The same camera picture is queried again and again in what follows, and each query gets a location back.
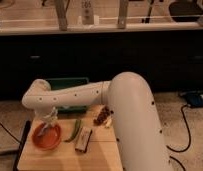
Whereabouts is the clear white gripper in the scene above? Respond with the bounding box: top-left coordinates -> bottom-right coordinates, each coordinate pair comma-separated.
39,107 -> 58,127

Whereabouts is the small white blue towel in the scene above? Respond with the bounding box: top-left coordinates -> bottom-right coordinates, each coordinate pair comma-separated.
37,123 -> 53,137

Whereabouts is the red bowl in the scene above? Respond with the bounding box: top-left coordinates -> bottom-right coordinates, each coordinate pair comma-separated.
31,123 -> 62,151

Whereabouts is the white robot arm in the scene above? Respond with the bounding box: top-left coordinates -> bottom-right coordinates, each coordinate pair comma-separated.
22,72 -> 173,171

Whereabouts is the green bean pod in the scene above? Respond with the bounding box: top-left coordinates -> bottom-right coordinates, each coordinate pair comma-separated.
64,119 -> 81,143

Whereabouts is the green plastic bin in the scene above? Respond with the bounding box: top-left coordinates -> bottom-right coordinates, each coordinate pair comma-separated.
47,77 -> 89,114

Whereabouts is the dark rectangular sponge block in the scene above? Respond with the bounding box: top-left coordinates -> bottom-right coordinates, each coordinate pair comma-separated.
75,127 -> 92,153

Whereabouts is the dark red grape bunch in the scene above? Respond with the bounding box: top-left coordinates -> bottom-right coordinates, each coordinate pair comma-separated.
93,106 -> 110,125

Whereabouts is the pale yellow stick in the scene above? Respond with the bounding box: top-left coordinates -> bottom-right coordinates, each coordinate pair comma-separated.
105,117 -> 113,128

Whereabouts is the white remote on stand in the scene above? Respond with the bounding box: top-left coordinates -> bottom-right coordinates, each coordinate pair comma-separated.
81,0 -> 94,25

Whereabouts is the blue black floor device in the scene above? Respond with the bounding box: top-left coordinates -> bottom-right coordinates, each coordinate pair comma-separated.
184,92 -> 203,108

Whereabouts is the black floor cable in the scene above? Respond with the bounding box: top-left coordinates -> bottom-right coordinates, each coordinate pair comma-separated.
166,104 -> 192,171

